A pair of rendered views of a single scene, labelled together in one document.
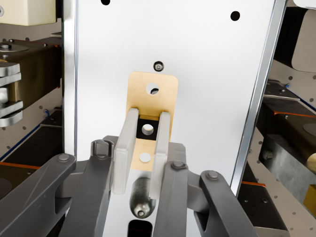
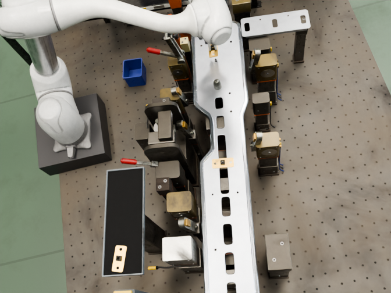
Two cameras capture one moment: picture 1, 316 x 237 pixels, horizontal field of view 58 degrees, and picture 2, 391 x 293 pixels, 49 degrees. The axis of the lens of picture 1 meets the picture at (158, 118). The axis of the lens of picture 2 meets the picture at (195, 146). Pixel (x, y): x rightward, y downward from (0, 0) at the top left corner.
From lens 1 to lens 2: 1.67 m
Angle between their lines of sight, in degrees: 45
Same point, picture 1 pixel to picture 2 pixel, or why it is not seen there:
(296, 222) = (316, 160)
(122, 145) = not seen: hidden behind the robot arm
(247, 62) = (236, 49)
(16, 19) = (185, 42)
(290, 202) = (307, 149)
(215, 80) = (230, 54)
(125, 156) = not seen: hidden behind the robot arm
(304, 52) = (251, 47)
